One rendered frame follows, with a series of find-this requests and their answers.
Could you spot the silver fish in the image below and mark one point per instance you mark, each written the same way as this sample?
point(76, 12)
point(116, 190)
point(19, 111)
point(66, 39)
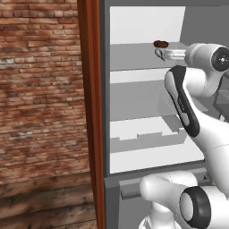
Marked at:
point(173, 54)

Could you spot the grey fridge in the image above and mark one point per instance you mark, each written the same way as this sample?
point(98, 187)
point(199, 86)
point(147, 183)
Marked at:
point(134, 56)

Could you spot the grey fridge drawer front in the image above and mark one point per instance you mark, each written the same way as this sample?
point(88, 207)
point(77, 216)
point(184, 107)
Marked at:
point(129, 211)

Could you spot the dark brown food piece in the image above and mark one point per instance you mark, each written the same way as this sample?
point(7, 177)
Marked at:
point(161, 44)

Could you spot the brown wooden cabinet panel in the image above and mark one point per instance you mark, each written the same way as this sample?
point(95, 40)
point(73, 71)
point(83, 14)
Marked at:
point(91, 89)

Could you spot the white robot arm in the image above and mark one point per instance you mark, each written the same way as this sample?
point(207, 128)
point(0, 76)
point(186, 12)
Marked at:
point(214, 140)

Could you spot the grey fridge shelf bin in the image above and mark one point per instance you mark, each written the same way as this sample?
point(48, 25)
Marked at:
point(143, 141)

